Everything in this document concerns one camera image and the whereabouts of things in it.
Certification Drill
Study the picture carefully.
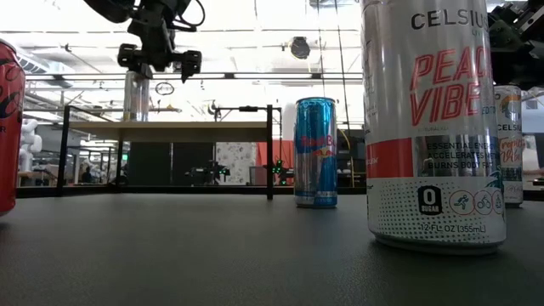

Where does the red Coca-Cola can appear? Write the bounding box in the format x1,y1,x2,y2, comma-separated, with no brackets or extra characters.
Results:
0,37,26,217

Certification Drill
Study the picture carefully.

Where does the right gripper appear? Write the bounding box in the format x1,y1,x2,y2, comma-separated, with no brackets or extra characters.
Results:
488,0,544,91

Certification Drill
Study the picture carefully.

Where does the black aluminium table frame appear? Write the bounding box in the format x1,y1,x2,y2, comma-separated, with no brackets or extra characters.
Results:
15,184,544,201

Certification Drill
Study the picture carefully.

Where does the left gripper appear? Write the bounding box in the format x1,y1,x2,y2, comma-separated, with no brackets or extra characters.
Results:
117,0,203,84

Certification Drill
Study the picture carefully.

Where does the Celsius Peach Vibe can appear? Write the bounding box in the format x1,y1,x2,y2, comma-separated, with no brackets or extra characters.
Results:
360,0,507,256

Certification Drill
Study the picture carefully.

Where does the white robot figure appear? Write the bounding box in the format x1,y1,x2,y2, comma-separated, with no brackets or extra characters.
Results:
17,118,43,173

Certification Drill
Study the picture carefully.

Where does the round black ceiling fixture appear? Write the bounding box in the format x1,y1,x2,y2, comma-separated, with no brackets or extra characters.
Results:
290,36,311,60

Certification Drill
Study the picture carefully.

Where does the blue silver Red Bull can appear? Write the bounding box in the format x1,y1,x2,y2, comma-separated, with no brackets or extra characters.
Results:
293,96,339,209

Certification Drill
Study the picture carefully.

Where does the wooden shelf black metal frame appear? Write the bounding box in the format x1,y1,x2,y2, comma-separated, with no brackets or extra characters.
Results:
57,104,283,201

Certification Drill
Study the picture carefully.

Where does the Celsius Tropical Vibe can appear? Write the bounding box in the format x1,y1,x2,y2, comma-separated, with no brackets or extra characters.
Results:
492,84,524,208

